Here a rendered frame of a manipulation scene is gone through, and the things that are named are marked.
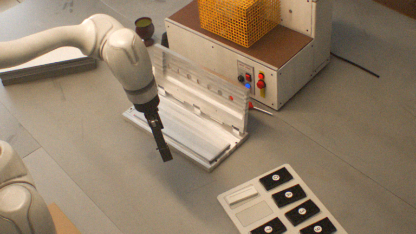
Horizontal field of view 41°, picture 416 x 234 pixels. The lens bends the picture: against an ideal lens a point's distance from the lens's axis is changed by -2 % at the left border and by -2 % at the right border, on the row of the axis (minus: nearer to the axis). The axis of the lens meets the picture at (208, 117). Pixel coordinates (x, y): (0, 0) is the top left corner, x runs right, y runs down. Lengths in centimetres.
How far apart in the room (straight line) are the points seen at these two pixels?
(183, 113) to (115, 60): 68
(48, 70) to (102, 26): 89
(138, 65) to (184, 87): 64
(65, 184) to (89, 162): 12
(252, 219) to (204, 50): 73
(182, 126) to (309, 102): 48
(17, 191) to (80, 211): 36
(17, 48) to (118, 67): 26
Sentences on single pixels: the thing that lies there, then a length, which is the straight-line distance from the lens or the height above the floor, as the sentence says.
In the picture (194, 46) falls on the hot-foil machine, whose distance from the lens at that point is 222.
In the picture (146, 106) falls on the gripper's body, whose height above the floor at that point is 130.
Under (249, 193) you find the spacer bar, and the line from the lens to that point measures 182.
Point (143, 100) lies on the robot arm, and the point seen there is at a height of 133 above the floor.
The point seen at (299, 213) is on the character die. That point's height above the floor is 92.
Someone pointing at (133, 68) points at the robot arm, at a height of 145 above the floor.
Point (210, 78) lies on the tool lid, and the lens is 198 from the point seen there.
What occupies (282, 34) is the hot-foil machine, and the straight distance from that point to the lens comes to 214.
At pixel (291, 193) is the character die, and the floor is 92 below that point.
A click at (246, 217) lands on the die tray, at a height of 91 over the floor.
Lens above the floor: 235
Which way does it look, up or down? 44 degrees down
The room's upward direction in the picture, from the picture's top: 8 degrees counter-clockwise
